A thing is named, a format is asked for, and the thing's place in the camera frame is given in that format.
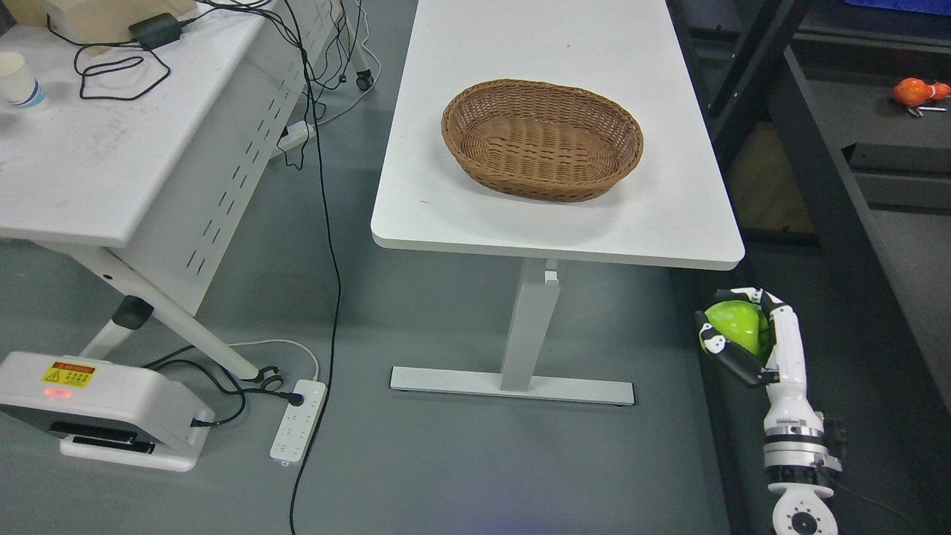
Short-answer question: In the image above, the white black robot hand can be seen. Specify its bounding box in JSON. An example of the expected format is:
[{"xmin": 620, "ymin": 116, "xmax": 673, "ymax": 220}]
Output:
[{"xmin": 694, "ymin": 287, "xmax": 808, "ymax": 396}]

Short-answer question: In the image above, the green apple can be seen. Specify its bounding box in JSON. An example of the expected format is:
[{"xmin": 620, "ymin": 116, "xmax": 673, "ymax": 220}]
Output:
[{"xmin": 704, "ymin": 300, "xmax": 772, "ymax": 363}]

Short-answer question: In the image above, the black metal shelf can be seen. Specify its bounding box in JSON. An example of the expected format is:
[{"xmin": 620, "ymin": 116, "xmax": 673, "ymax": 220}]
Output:
[{"xmin": 668, "ymin": 1, "xmax": 949, "ymax": 534}]

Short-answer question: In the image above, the white standing desk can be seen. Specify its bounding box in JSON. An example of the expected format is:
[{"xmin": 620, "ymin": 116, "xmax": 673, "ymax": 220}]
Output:
[{"xmin": 371, "ymin": 1, "xmax": 744, "ymax": 406}]

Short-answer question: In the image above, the orange toy fruit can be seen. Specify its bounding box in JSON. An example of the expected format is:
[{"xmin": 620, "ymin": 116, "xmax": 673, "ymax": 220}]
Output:
[{"xmin": 891, "ymin": 77, "xmax": 950, "ymax": 106}]

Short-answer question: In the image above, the brown wicker basket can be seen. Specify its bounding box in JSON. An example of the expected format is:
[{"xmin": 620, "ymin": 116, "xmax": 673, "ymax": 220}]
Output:
[{"xmin": 441, "ymin": 79, "xmax": 645, "ymax": 203}]

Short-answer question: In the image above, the white power strip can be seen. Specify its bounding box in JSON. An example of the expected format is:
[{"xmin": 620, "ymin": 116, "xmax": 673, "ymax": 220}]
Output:
[{"xmin": 270, "ymin": 379, "xmax": 328, "ymax": 467}]

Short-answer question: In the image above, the white folding table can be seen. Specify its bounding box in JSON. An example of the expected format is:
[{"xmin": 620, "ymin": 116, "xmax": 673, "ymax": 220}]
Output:
[{"xmin": 0, "ymin": 0, "xmax": 372, "ymax": 383}]

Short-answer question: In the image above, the white box device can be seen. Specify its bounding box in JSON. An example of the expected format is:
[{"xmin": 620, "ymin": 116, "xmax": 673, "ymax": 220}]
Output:
[{"xmin": 1, "ymin": 351, "xmax": 215, "ymax": 472}]

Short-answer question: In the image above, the black power adapter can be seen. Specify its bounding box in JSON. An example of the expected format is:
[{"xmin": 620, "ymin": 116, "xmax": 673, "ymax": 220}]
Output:
[{"xmin": 128, "ymin": 13, "xmax": 183, "ymax": 51}]

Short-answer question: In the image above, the wooden block holder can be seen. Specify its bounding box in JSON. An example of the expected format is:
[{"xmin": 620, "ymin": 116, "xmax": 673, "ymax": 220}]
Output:
[{"xmin": 40, "ymin": 1, "xmax": 197, "ymax": 44}]

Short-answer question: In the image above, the paper cup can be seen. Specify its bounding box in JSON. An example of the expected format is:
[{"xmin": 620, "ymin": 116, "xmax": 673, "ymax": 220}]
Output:
[{"xmin": 1, "ymin": 52, "xmax": 50, "ymax": 113}]

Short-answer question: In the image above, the long black cable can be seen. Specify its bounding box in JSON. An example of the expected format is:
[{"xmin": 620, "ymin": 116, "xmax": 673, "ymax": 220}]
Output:
[{"xmin": 282, "ymin": 0, "xmax": 344, "ymax": 535}]

